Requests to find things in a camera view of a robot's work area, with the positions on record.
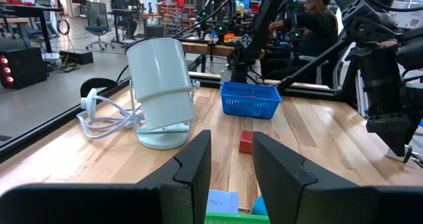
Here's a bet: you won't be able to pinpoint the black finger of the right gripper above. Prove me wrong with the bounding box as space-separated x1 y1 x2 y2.
385 131 414 157

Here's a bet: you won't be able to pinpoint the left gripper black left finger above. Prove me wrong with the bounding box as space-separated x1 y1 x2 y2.
0 129 212 224

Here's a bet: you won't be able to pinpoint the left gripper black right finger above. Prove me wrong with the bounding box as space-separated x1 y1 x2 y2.
251 131 423 224

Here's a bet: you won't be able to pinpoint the white and black charger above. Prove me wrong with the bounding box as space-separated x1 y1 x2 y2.
385 143 423 168

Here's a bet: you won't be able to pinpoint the teal and white charger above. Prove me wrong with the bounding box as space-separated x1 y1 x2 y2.
251 194 269 217

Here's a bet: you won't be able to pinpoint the red plug charger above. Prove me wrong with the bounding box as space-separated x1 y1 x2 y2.
239 130 255 155

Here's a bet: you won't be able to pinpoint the light blue sticky note pad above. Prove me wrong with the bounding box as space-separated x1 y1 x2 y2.
206 188 240 215

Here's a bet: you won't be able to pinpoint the grey office chair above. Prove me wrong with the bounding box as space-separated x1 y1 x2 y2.
84 1 113 52

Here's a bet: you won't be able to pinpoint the light grey chair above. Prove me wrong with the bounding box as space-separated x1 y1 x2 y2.
299 54 331 86

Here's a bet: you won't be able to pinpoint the green plastic basket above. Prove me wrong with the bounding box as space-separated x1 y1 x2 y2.
204 211 271 224

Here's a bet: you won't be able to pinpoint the person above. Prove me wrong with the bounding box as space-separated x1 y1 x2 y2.
260 0 340 81

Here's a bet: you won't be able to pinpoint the blue plastic basket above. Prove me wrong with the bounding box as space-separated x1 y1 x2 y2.
219 81 282 120

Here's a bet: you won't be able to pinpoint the white cylindrical desk lamp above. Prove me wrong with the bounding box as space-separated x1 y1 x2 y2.
125 37 196 151

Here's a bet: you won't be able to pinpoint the black flat floor box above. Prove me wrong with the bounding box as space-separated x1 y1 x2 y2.
59 50 95 65

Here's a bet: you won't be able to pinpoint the black computer tower red lights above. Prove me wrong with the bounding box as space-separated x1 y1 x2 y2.
0 46 48 89

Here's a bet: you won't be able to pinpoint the wooden background table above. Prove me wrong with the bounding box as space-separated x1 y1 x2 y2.
180 40 237 57

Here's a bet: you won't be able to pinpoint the black desk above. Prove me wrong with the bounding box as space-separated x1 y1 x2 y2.
0 4 63 55

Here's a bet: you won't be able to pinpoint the shelf with red bins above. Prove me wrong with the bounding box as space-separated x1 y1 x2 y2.
157 0 196 36

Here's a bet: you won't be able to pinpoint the black aluminium rig frame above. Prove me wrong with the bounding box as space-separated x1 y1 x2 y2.
0 0 423 164

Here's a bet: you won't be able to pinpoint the white lamp power cable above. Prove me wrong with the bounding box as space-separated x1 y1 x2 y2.
76 87 146 139

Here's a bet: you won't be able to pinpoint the black frame clamp handle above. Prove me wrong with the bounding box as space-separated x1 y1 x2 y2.
80 77 119 98

